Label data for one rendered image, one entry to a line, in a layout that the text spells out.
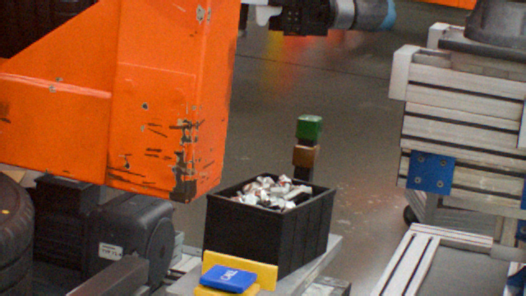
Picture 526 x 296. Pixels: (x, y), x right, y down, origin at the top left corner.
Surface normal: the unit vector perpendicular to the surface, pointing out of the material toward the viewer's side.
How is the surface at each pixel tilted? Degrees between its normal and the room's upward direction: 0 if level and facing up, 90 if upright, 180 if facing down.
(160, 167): 90
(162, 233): 90
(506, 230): 90
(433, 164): 90
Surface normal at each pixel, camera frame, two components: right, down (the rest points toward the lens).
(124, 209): 0.11, -0.96
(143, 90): -0.31, 0.20
